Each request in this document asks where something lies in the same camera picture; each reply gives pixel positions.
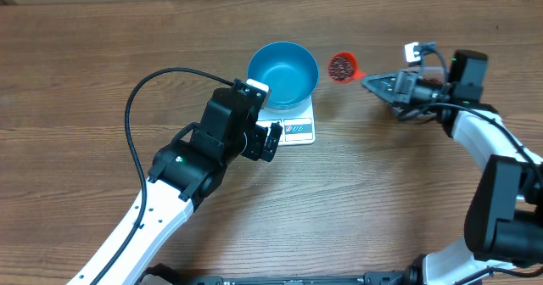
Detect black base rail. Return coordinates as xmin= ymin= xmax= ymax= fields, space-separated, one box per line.
xmin=137 ymin=264 xmax=423 ymax=285

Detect blue bowl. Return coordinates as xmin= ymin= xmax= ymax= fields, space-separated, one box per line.
xmin=247 ymin=42 xmax=319 ymax=110

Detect white digital kitchen scale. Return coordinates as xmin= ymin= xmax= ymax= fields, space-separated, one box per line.
xmin=257 ymin=98 xmax=316 ymax=146

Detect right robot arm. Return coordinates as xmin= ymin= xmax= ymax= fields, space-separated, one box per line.
xmin=361 ymin=42 xmax=542 ymax=284

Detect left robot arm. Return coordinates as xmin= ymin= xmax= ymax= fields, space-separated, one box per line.
xmin=71 ymin=79 xmax=282 ymax=284

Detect clear plastic container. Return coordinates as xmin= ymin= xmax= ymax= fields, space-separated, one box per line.
xmin=406 ymin=66 xmax=445 ymax=87

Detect red beans in scoop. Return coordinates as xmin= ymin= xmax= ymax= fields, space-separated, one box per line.
xmin=328 ymin=56 xmax=354 ymax=81

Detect red measuring scoop blue handle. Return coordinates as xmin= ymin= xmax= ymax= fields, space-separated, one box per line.
xmin=327 ymin=52 xmax=367 ymax=83

